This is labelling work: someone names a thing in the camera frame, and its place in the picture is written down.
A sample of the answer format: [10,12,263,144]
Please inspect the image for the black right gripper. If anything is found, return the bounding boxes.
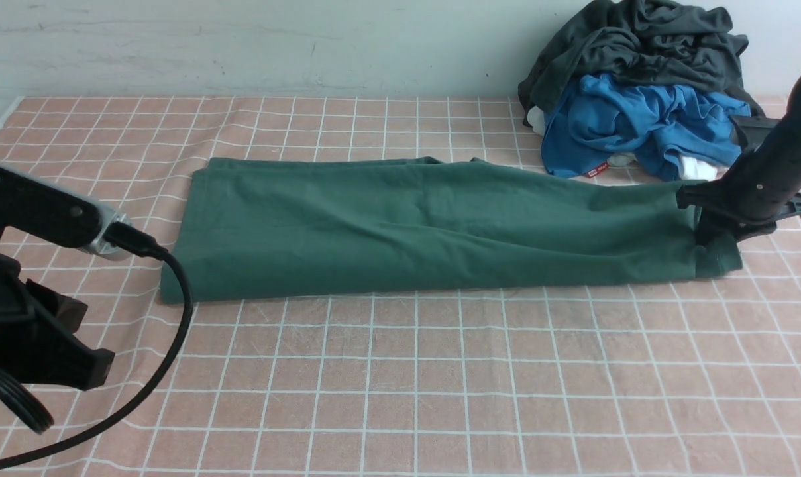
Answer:
[676,115,801,245]

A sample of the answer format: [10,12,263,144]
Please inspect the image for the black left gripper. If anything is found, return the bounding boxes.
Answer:
[0,227,115,392]

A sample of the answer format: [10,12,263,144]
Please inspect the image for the green long-sleeve shirt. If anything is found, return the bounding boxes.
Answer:
[173,157,743,301]

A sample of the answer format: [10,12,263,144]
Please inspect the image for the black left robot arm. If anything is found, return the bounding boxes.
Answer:
[0,226,115,434]

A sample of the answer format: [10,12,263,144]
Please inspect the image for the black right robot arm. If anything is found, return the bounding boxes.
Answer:
[676,76,801,246]

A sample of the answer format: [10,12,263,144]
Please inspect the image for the blue crumpled garment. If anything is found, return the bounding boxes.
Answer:
[541,74,751,182]

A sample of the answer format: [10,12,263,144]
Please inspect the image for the dark grey crumpled garment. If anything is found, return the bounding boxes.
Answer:
[517,1,765,117]

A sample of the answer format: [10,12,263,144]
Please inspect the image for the pink checkered tablecloth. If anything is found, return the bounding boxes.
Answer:
[0,97,801,476]

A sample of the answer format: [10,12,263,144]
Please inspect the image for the black left camera cable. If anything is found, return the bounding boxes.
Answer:
[0,222,195,472]

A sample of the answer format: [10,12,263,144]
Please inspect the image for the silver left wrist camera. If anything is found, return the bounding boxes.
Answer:
[0,165,131,262]

